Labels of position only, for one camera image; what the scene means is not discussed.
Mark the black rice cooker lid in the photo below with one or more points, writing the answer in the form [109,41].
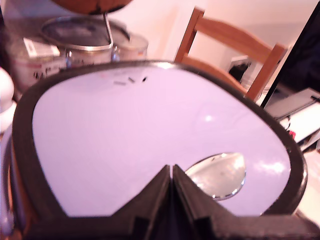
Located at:
[125,125]

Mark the round metal tin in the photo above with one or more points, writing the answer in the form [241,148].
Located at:
[135,50]

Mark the black flat panel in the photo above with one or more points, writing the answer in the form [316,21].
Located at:
[300,62]

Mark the wooden chair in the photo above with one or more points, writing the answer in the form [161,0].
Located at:
[220,30]

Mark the white paper stack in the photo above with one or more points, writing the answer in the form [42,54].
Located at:
[300,120]

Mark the white rounded bottle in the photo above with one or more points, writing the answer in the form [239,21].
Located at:
[6,100]

